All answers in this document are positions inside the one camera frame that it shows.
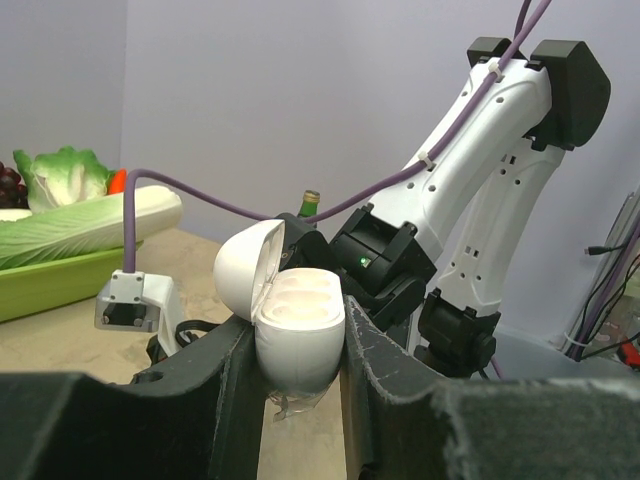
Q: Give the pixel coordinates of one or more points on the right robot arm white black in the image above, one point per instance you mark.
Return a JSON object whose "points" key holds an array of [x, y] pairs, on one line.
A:
{"points": [[440, 242]]}

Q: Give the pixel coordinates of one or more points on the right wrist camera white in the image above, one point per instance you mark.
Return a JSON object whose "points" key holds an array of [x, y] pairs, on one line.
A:
{"points": [[144, 303]]}

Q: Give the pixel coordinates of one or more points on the green plastic tray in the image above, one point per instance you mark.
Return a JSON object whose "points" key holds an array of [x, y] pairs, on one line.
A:
{"points": [[37, 288]]}

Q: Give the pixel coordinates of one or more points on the green glass bottle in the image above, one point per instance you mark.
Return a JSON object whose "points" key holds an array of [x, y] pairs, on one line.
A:
{"points": [[309, 205]]}

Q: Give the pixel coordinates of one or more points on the green leafy lettuce toy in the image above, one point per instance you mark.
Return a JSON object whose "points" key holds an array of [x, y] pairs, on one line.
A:
{"points": [[62, 178]]}

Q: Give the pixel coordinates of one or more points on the white earbud charging case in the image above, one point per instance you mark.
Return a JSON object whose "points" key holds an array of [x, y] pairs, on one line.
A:
{"points": [[298, 314]]}

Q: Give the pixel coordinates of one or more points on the orange carrot toy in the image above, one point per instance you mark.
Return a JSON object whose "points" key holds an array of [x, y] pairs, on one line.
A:
{"points": [[117, 182]]}

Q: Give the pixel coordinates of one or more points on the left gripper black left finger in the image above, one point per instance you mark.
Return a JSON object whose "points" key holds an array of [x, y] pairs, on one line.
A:
{"points": [[196, 415]]}

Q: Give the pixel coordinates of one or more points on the dark red grapes bunch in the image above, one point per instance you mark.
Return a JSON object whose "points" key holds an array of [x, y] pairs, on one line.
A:
{"points": [[13, 192]]}

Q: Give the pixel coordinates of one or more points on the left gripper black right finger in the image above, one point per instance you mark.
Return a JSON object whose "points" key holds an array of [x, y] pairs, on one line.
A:
{"points": [[402, 420]]}

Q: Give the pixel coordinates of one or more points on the long green napa cabbage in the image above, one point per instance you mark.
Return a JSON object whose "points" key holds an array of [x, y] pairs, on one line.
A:
{"points": [[86, 227]]}

